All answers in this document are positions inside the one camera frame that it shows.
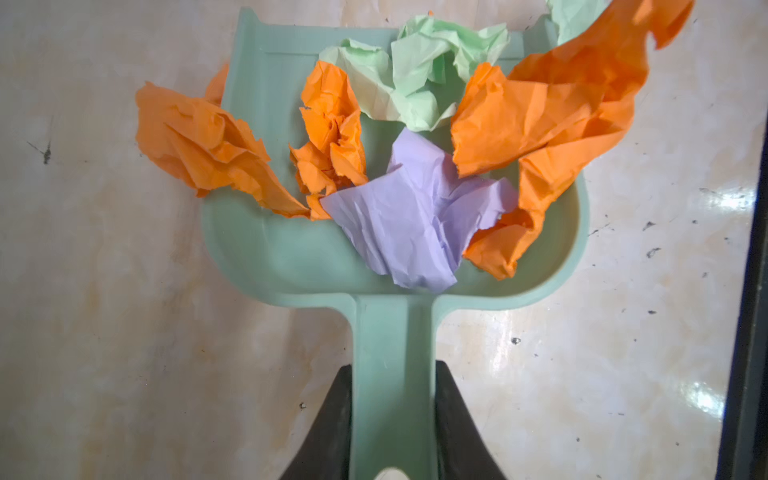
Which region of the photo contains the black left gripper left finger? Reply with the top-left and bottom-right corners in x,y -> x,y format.
280,365 -> 352,480

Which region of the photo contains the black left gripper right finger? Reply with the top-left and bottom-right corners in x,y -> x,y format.
435,361 -> 506,480

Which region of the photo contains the mint green dustpan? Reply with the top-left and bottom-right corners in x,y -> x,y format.
201,7 -> 589,479

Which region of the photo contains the large orange crumpled paper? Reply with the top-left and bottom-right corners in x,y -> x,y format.
135,65 -> 309,218

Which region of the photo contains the purple paper near can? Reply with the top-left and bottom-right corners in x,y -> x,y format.
321,129 -> 518,293

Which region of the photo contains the orange paper strip front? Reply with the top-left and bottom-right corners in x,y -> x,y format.
290,60 -> 368,220

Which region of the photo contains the green crumpled paper far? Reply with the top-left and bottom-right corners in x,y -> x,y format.
319,15 -> 511,132

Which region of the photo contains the orange paper near can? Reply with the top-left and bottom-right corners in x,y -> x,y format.
451,1 -> 694,279

